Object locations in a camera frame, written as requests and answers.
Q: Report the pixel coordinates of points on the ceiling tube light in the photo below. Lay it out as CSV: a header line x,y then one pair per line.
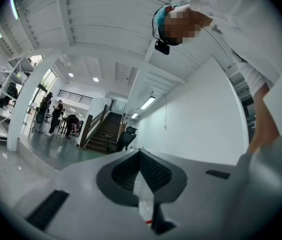
x,y
134,115
147,102

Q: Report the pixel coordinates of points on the white pillar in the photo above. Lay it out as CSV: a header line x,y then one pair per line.
x,y
26,104

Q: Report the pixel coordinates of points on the person's white shirt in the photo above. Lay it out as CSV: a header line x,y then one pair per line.
x,y
243,21

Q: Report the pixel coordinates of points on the black mesh office chair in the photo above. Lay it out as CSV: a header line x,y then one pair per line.
x,y
40,119

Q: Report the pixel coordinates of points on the person's left forearm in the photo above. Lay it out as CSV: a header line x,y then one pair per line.
x,y
264,119

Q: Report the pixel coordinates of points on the wooden staircase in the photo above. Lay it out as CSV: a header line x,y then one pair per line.
x,y
104,131

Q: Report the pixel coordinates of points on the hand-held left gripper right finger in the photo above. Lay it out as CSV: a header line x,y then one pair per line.
x,y
178,181

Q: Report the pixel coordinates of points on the teal head cap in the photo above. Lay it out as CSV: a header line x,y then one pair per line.
x,y
162,14

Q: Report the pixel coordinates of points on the large glass window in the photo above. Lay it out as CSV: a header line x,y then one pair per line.
x,y
47,80

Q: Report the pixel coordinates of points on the black bag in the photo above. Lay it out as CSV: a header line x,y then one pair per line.
x,y
12,90

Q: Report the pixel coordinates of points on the white metal shelving rack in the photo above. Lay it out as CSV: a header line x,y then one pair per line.
x,y
3,101

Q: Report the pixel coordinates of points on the round ceiling lamp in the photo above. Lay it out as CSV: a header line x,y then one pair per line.
x,y
71,74
95,79

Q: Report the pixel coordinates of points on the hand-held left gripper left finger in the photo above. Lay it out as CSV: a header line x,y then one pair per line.
x,y
104,181

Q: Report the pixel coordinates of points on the black balcony railing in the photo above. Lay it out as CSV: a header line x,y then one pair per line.
x,y
74,97

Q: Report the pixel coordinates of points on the black head camera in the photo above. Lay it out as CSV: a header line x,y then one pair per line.
x,y
162,47

